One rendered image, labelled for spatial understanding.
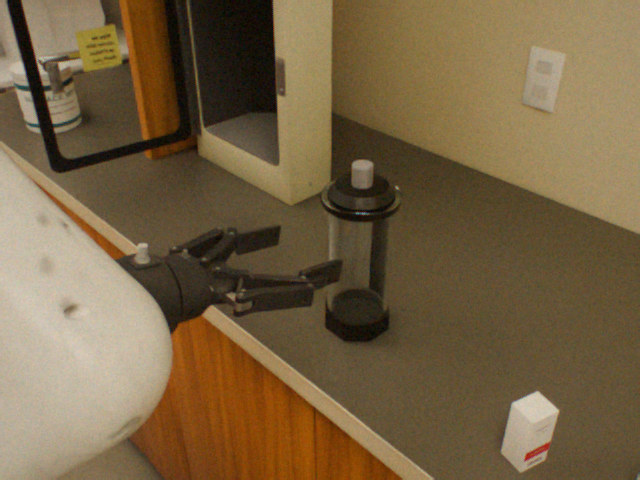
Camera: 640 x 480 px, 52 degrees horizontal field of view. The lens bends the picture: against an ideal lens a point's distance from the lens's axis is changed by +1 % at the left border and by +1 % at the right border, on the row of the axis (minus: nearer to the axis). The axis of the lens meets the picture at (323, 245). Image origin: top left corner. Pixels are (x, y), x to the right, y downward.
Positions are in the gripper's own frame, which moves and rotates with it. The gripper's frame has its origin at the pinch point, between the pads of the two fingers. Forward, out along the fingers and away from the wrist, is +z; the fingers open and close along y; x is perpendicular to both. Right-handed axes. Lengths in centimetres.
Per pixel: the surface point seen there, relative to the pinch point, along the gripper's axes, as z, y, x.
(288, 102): 26.7, 32.7, -9.8
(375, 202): 8.6, -4.3, -7.6
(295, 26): 25.8, 32.7, -23.0
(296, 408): 7.3, 1.4, 29.5
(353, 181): 8.5, -0.1, -9.0
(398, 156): 63, 32, 4
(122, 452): 26, 80, 109
